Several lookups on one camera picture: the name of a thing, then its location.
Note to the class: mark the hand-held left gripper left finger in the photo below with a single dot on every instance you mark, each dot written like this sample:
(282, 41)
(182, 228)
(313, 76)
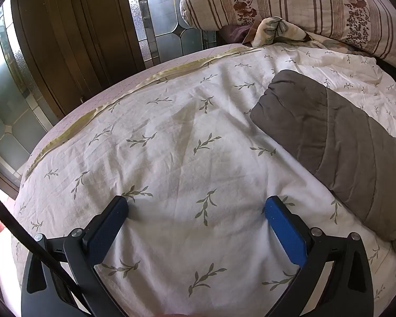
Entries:
(109, 228)

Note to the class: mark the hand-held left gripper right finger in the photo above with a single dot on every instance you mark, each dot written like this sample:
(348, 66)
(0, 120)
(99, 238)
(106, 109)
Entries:
(285, 231)

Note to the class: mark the brown quilted puffer jacket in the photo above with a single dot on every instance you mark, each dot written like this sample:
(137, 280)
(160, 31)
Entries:
(333, 132)

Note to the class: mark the white leaf-print duvet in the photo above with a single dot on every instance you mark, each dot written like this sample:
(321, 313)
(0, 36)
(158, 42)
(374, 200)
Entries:
(184, 145)

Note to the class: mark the stained glass window panel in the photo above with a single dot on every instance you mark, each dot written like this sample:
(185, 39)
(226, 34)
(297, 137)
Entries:
(165, 13)
(10, 99)

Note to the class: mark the brown wooden door panel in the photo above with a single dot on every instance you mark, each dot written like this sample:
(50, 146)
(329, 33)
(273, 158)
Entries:
(76, 33)

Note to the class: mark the floral fleece blanket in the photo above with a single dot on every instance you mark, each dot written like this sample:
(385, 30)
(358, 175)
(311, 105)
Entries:
(277, 29)

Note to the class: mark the dark maroon cloth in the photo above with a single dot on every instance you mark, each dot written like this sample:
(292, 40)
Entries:
(234, 33)

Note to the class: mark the striped floral pillow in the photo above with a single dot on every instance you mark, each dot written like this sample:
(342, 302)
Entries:
(283, 0)

